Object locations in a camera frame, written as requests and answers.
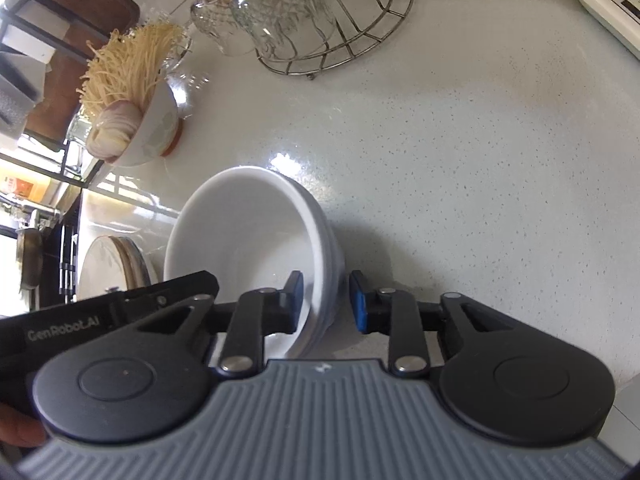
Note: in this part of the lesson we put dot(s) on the wire glass rack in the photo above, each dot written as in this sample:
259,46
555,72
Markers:
360,27

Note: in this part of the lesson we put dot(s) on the sliced purple onion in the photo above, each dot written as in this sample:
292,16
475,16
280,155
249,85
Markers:
113,130

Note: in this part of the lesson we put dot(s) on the white stacked bowl lower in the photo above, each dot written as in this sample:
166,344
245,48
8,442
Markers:
323,282

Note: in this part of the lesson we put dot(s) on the white bowl top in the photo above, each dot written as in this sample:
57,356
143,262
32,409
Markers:
238,226

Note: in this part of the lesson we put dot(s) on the white bowl with orange base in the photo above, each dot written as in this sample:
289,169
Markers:
158,133

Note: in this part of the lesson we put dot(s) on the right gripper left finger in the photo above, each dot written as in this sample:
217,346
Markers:
256,315

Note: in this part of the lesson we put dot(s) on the person's right hand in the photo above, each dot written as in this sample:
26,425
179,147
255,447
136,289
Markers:
20,430

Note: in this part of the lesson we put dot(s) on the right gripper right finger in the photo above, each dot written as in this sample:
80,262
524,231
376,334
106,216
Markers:
395,313

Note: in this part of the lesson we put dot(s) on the white plate with leaf print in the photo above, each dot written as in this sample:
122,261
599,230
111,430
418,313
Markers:
106,268

